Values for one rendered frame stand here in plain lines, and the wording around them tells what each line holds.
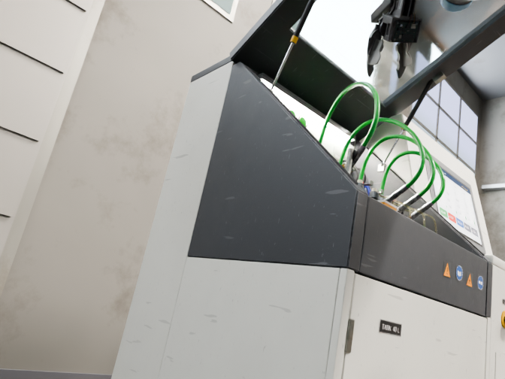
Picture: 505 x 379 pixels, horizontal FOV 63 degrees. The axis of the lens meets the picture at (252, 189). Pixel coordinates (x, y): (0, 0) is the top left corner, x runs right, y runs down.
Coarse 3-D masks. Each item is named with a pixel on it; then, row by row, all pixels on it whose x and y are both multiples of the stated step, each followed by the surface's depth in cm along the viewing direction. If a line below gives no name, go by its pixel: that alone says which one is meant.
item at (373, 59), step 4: (376, 40) 101; (380, 40) 101; (376, 44) 102; (380, 44) 100; (376, 48) 102; (380, 48) 100; (372, 52) 103; (376, 52) 101; (368, 56) 103; (372, 56) 103; (376, 56) 101; (380, 56) 99; (368, 60) 104; (372, 60) 103; (376, 60) 100; (368, 64) 104; (372, 64) 102; (376, 64) 100; (368, 68) 105; (372, 68) 105; (368, 72) 105; (372, 72) 105; (368, 76) 106
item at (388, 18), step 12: (396, 0) 96; (408, 0) 93; (396, 12) 95; (408, 12) 93; (384, 24) 99; (396, 24) 94; (408, 24) 94; (420, 24) 94; (384, 36) 100; (396, 36) 95; (408, 36) 95
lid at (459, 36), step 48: (288, 0) 126; (336, 0) 130; (432, 0) 135; (480, 0) 138; (240, 48) 137; (288, 48) 139; (336, 48) 144; (384, 48) 147; (432, 48) 151; (480, 48) 152; (336, 96) 159; (384, 96) 165
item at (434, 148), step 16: (384, 128) 173; (400, 128) 167; (416, 128) 174; (368, 144) 176; (384, 144) 170; (400, 144) 164; (432, 144) 181; (384, 160) 167; (400, 160) 162; (416, 160) 164; (448, 160) 189; (400, 176) 160; (464, 176) 198; (416, 192) 154; (480, 208) 200; (480, 224) 192; (496, 272) 126; (496, 288) 125; (496, 304) 124; (496, 320) 123; (496, 336) 122; (496, 352) 121; (496, 368) 120
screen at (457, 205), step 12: (432, 156) 176; (444, 168) 181; (456, 180) 187; (432, 192) 164; (444, 192) 172; (456, 192) 182; (468, 192) 194; (444, 204) 168; (456, 204) 178; (468, 204) 188; (444, 216) 164; (456, 216) 173; (468, 216) 183; (456, 228) 169; (468, 228) 179; (480, 240) 184
